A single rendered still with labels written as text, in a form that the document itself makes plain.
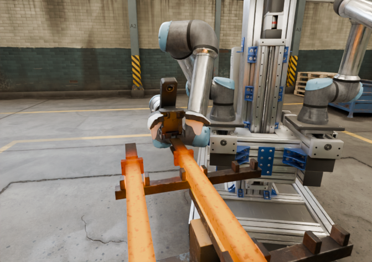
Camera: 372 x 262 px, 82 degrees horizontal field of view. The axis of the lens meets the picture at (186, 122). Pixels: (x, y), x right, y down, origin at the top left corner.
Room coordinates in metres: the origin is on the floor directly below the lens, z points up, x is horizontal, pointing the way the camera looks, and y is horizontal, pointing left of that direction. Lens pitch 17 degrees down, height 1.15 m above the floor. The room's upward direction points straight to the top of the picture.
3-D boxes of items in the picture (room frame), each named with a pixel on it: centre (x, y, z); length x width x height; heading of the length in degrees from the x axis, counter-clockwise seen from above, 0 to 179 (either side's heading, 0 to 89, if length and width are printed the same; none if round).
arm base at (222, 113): (1.20, -0.21, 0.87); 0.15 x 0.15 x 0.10
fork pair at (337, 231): (0.33, -0.16, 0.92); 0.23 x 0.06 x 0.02; 15
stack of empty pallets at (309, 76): (6.74, -4.18, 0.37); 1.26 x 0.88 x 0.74; 8
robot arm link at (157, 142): (0.77, 0.08, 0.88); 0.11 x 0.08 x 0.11; 69
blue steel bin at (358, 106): (4.78, -3.77, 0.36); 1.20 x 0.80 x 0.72; 177
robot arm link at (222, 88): (1.20, -0.21, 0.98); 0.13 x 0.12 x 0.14; 69
